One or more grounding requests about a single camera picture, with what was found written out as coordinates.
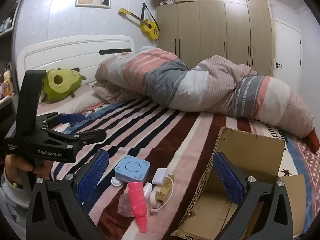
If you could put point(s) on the white tube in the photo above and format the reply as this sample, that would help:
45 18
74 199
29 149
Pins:
154 202

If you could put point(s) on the striped pink grey duvet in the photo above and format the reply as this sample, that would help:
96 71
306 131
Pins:
187 87

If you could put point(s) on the person's left hand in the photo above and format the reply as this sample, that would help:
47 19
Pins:
17 166

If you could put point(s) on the striped fleece blanket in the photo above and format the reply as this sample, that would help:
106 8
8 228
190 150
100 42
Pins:
175 135

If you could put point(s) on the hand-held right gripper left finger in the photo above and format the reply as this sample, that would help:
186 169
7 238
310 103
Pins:
93 177

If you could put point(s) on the cardboard box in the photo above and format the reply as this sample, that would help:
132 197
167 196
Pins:
252 150

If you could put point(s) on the wooden wardrobe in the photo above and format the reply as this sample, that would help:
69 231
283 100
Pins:
212 30

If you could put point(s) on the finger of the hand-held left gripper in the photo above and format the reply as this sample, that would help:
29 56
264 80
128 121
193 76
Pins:
85 135
72 117

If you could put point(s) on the pale pink pillow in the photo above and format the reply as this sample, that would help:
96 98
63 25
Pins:
82 101

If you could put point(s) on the white bed headboard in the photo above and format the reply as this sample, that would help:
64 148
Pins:
75 52

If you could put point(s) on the group of small bottles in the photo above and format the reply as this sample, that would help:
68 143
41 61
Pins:
6 82

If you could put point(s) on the small white bottle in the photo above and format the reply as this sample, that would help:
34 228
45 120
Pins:
147 189

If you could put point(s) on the orange cloth item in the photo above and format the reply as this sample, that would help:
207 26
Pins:
313 138

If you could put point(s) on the blue square device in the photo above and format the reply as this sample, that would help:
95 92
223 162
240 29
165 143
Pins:
132 167

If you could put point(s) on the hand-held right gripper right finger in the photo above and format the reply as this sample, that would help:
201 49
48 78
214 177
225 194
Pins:
228 180

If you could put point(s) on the yellow guitar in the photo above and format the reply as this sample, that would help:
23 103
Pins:
149 27

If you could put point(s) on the pink bottle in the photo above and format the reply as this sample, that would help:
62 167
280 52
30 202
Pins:
137 202

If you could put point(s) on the white door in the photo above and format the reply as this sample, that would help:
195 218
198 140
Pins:
287 50

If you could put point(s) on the green avocado plush toy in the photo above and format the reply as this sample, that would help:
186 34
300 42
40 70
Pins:
62 85

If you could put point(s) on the small brown toy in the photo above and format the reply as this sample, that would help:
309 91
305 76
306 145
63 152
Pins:
124 53

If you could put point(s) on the wall shelf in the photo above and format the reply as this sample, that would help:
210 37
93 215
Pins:
8 27

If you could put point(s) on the clear glass bottle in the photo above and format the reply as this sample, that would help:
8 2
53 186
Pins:
124 205

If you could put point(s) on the person's left forearm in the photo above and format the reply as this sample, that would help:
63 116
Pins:
11 210

